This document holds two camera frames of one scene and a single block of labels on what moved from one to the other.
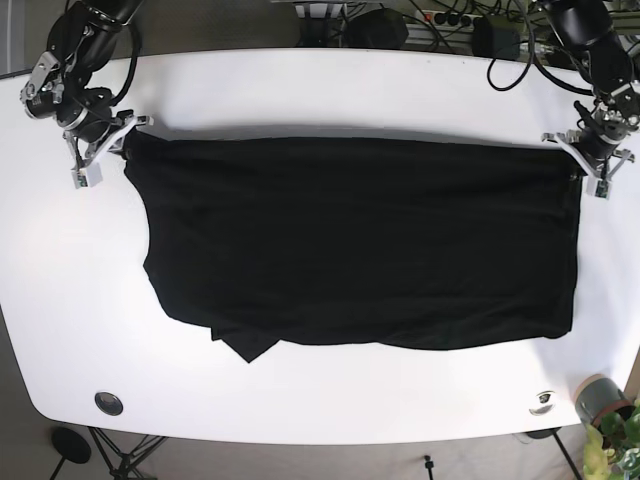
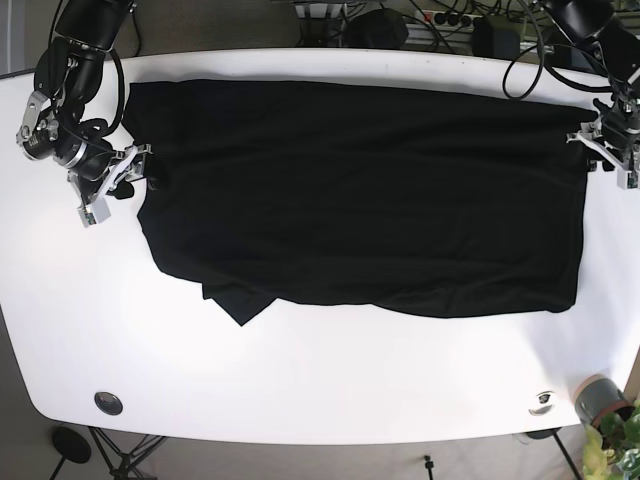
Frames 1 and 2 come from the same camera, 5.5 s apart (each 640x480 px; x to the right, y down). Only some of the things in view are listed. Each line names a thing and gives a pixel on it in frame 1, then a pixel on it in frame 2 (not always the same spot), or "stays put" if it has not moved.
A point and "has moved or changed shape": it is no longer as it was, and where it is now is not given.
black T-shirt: (360, 239) has moved or changed shape
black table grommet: (108, 403) stays put
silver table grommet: (544, 403) stays put
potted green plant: (612, 430) stays put
